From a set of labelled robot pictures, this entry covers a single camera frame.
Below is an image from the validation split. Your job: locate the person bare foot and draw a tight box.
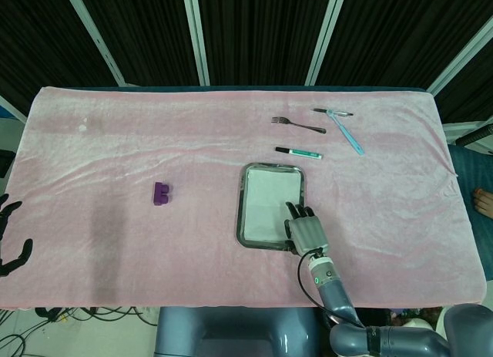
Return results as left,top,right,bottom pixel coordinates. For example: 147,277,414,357
472,188,493,220

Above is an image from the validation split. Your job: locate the black ribbed hose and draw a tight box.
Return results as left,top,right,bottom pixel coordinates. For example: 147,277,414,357
455,124,493,148

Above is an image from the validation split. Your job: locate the pink plush table cloth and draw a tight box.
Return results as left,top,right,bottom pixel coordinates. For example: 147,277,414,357
0,86,485,310

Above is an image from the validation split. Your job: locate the stainless steel tray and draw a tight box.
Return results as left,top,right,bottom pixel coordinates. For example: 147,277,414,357
234,162,309,251

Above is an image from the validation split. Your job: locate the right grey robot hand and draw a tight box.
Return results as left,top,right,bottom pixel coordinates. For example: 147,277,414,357
283,201,330,257

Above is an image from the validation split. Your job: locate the black ballpoint pen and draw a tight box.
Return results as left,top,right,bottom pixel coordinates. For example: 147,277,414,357
311,107,354,116

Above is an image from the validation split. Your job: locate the black pleated curtain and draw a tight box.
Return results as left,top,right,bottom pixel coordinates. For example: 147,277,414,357
0,0,493,123

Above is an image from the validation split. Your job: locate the blue fabric seat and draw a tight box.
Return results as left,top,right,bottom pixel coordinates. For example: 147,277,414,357
448,143,493,283

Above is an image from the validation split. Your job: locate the white paper sheet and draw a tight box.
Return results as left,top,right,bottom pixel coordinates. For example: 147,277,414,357
243,168,302,243

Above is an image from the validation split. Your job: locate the white frame post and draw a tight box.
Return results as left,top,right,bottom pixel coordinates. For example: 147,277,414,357
0,94,28,123
71,0,126,86
182,0,211,86
426,15,493,96
307,0,349,86

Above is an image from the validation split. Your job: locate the black floor cable bundle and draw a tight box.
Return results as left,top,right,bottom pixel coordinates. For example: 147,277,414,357
0,305,159,357

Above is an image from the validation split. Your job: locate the green white marker pen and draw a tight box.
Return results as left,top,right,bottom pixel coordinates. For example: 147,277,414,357
274,146,324,160

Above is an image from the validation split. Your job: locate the purple toy building block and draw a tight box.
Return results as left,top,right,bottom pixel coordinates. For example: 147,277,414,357
153,181,174,207

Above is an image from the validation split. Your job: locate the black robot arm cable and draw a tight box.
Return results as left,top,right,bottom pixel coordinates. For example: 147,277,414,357
296,248,367,329

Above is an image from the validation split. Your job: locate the light blue toothbrush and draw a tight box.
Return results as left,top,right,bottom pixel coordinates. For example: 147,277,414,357
325,108,365,157

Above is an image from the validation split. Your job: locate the silver metal fork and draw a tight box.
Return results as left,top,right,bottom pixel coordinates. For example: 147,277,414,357
270,116,327,135

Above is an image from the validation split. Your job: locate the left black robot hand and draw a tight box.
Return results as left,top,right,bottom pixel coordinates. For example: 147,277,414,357
0,194,34,279

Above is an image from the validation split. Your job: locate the grey-blue robot torso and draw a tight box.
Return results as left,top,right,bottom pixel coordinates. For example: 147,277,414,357
156,305,333,357

